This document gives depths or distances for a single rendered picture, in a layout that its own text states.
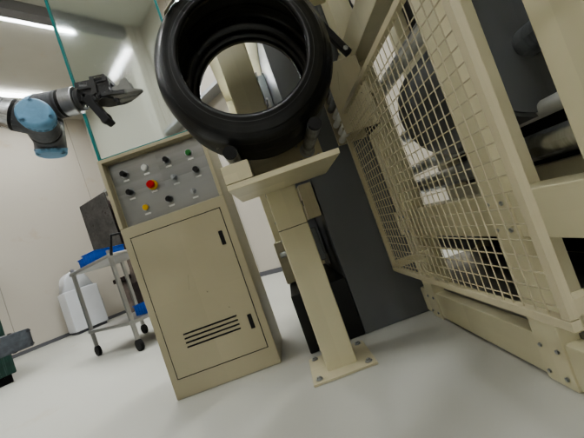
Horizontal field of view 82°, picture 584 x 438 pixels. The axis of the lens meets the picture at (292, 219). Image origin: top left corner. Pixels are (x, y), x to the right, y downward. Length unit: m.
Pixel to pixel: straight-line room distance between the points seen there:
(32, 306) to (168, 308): 8.40
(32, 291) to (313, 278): 9.15
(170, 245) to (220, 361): 0.63
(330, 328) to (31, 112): 1.25
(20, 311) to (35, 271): 0.94
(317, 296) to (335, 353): 0.24
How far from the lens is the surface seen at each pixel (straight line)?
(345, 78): 1.50
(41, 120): 1.22
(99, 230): 7.68
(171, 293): 1.83
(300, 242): 1.41
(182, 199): 1.85
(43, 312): 10.17
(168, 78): 1.17
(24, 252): 10.30
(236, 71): 1.58
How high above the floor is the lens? 0.61
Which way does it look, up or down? 2 degrees up
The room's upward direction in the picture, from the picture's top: 20 degrees counter-clockwise
